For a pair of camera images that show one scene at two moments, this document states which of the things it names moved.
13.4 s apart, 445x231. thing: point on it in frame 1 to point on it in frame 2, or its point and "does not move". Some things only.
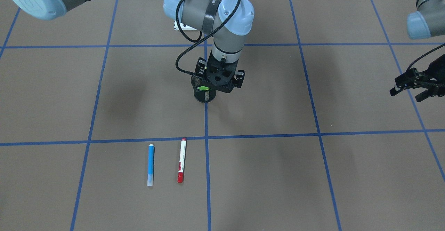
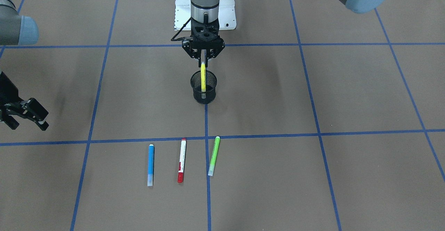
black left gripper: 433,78 to 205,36
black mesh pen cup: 204,96 does not move
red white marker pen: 182,160 does not move
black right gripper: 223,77 to 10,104
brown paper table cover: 99,131 does not move
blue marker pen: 151,165 does not move
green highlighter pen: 203,88 to 210,172
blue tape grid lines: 90,141 does not move
